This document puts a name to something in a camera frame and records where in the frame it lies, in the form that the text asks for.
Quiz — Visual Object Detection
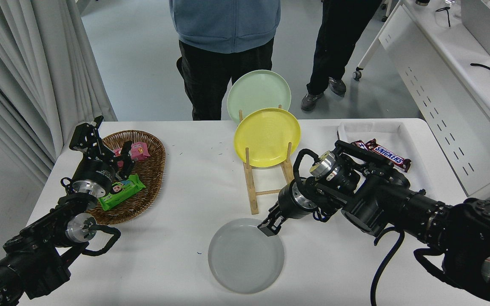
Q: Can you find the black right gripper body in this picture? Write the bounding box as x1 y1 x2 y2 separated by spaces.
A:
276 181 304 220

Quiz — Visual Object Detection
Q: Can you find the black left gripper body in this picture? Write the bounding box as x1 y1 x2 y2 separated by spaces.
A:
72 156 119 194

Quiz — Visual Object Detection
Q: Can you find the grey plate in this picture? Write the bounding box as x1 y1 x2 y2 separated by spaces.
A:
208 218 285 294

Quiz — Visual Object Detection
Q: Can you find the wooden plate rack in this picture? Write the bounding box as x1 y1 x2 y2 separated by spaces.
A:
238 104 296 215

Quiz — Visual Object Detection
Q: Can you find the yellow plate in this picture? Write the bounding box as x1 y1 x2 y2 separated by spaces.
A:
234 108 301 168

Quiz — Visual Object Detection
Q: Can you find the pale green plate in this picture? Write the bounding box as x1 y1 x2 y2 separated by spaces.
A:
227 70 292 125

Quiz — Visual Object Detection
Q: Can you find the pink snack pack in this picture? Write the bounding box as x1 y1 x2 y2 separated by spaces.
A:
112 142 150 168

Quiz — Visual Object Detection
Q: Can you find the green snack pack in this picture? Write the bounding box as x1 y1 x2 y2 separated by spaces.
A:
99 173 147 211

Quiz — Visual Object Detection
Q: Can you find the brown wicker basket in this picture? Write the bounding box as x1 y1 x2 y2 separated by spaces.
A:
84 130 166 225

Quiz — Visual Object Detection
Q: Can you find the white curtain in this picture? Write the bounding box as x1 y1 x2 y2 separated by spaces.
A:
0 0 118 187

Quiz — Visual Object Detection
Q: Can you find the white tray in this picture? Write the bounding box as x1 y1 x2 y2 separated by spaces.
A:
337 121 437 192

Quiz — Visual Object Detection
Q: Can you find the person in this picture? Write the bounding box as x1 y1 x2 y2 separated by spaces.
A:
301 0 384 112
169 0 281 121

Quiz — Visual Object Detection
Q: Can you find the white desk with perforated panel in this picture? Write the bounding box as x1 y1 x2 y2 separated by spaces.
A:
353 0 490 200

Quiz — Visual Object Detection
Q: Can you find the silver laptop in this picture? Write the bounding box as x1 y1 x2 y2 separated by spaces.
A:
461 0 490 57

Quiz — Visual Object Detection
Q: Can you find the thin black cable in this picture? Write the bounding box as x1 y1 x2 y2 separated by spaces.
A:
436 6 452 27

